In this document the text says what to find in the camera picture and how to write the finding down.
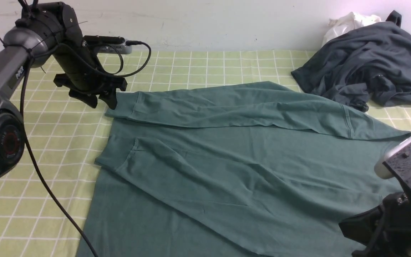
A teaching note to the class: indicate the dark grey crumpled garment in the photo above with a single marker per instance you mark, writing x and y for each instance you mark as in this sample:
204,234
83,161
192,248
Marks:
368,63

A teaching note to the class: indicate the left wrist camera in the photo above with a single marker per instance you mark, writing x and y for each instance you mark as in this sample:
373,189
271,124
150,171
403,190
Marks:
107,44

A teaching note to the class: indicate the green long sleeve shirt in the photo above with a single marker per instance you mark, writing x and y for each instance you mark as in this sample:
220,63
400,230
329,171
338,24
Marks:
251,170

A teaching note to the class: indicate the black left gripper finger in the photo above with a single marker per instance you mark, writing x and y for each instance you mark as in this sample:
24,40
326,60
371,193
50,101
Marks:
109,97
89,100

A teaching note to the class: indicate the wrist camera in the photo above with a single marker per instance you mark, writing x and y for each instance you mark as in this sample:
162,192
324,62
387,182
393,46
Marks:
107,44
382,171

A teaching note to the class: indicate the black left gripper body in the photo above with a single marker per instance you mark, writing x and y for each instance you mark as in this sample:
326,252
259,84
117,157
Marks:
52,29

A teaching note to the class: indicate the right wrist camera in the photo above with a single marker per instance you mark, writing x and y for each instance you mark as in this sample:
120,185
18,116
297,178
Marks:
382,171

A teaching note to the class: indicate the white crumpled cloth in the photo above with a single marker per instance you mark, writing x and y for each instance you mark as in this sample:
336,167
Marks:
345,24

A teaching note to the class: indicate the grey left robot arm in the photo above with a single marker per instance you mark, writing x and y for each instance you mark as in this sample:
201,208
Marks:
15,66

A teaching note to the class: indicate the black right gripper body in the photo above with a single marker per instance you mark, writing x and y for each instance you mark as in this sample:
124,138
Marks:
385,230

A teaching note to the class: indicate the green checkered tablecloth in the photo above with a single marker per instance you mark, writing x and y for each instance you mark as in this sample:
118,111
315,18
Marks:
66,137

